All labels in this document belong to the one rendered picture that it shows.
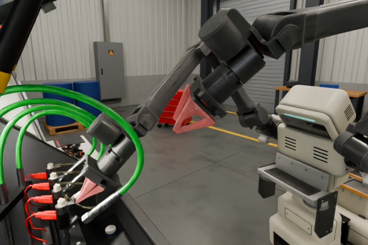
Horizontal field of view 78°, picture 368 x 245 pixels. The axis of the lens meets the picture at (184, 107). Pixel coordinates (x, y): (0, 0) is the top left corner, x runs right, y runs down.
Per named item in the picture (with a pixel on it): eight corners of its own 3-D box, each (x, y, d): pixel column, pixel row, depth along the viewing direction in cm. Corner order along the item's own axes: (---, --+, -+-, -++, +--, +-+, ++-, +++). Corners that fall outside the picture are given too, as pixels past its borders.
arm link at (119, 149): (144, 145, 57) (140, 138, 63) (123, 129, 55) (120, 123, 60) (126, 166, 57) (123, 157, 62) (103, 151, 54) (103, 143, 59)
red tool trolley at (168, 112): (155, 128, 510) (154, 90, 493) (165, 123, 551) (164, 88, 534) (183, 132, 483) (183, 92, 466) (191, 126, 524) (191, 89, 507)
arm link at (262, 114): (217, 27, 87) (199, 38, 94) (200, 41, 78) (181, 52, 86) (270, 116, 99) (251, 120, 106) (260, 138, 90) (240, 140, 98)
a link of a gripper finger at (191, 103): (161, 126, 40) (200, 91, 38) (163, 110, 47) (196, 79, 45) (188, 148, 43) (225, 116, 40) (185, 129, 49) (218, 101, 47)
